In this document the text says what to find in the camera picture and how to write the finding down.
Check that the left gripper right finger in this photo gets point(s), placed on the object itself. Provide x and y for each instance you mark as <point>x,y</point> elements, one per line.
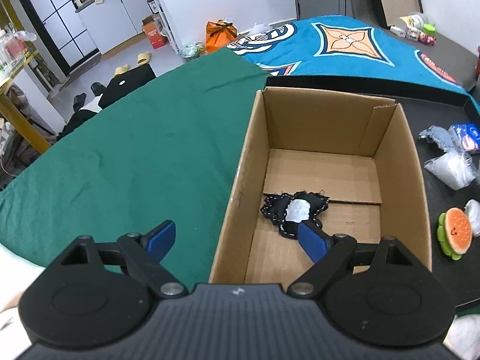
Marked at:
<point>335,257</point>

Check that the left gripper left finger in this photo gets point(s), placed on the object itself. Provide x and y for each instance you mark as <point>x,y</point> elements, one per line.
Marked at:
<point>128,266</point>

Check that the black white fabric pouch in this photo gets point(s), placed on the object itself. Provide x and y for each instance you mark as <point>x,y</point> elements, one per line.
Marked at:
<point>286,211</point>

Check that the burger plush toy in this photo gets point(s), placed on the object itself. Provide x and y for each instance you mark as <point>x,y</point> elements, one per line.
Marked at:
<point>454,233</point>

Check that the clear bag white filling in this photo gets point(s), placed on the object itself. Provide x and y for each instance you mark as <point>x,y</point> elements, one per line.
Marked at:
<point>454,169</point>

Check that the blue denim fabric scrap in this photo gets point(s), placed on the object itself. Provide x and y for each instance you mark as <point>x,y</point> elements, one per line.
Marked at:
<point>440,137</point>

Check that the blue tissue pack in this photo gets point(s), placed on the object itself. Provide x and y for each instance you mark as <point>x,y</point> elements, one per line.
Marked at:
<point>467,136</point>

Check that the white cloth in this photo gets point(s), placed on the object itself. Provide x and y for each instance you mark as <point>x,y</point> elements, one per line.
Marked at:
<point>472,210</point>

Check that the brown cardboard box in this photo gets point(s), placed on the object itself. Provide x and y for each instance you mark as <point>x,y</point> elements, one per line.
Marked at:
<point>357,150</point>

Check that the green cloth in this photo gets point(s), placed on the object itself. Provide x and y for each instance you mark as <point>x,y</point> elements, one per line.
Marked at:
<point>168,150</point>

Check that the black stool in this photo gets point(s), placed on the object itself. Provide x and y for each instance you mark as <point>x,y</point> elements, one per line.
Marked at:
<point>123,84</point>

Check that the yellow slipper near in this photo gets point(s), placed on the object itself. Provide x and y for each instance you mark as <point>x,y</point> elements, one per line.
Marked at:
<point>121,70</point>

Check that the yellow slipper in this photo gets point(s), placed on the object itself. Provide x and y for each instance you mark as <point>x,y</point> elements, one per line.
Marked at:
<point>143,58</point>
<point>121,70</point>

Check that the yellow slipper far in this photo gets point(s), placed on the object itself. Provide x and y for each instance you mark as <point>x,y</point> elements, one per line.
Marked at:
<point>143,58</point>

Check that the yellow table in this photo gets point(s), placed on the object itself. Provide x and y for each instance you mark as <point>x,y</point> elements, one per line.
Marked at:
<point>10,112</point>

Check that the blue patterned blanket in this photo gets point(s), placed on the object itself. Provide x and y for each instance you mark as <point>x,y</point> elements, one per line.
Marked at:
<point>344,54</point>

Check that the orange cardboard box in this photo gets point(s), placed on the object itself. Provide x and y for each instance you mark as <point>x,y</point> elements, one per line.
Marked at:
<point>153,32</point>

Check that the grey mattress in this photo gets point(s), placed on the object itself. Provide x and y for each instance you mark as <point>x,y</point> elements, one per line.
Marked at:
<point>454,59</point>

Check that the orange bag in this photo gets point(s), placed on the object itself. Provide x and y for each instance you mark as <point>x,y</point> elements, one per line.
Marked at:
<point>219,34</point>

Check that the white kitchen cabinet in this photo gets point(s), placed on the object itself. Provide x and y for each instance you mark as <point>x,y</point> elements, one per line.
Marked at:
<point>113,22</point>

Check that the green cup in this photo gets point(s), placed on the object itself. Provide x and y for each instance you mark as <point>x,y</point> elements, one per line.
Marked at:
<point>429,29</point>

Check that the white container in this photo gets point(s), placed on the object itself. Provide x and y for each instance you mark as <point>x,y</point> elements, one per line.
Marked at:
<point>415,19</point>

